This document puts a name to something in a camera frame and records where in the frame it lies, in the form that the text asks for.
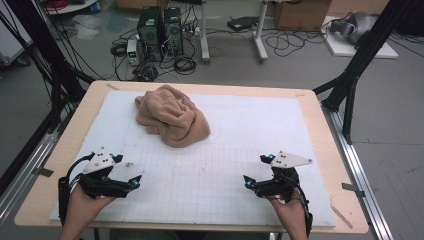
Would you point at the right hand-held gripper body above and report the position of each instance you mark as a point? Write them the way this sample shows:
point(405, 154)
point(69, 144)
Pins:
point(280, 188)

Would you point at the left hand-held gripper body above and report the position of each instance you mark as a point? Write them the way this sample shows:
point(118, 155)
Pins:
point(100, 186)

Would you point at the beige terry towel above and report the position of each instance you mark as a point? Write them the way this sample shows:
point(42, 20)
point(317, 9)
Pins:
point(173, 116)

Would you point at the person's left hand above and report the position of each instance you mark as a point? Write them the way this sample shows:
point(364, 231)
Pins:
point(83, 208)

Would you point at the person's right hand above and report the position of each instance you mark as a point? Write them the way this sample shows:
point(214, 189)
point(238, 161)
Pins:
point(293, 215)

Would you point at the white gridded mat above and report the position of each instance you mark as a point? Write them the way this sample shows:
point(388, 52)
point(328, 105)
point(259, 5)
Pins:
point(216, 186)

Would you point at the person's dark green clothing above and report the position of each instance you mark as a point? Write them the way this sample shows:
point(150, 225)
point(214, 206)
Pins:
point(143, 235)

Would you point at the pale wooden stick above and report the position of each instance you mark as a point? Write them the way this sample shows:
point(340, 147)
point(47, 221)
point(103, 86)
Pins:
point(341, 217)

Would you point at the white power supply unit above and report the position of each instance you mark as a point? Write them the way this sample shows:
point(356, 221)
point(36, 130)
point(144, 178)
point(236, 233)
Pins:
point(133, 51)

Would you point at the white metal stand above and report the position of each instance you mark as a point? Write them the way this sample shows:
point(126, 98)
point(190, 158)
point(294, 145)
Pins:
point(260, 36)

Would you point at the large black computer tower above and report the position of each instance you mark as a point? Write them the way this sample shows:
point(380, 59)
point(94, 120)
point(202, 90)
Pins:
point(150, 33)

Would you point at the white floor board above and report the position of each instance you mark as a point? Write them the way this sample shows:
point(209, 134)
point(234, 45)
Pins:
point(343, 48)

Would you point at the clear plastic bags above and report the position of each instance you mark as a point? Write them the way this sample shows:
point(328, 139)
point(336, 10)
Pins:
point(86, 26)

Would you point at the flat black device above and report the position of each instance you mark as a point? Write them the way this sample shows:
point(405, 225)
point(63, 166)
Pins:
point(242, 23)

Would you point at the slim black computer tower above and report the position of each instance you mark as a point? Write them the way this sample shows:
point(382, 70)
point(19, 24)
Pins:
point(173, 31)

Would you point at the cardboard box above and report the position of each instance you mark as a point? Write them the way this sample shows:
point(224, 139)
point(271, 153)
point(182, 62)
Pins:
point(300, 15)

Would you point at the white round table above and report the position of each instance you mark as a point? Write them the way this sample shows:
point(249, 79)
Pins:
point(73, 7)

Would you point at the grey rounded device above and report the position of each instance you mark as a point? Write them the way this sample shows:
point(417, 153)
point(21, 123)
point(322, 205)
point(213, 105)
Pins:
point(356, 25)

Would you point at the black rail bracket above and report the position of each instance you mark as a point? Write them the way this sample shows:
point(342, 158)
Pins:
point(44, 172)

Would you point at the grey rail bracket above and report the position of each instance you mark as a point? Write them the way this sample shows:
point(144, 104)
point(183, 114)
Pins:
point(352, 188)

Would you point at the aluminium rail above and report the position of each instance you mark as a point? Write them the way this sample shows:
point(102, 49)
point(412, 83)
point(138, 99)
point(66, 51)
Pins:
point(356, 170)
point(30, 163)

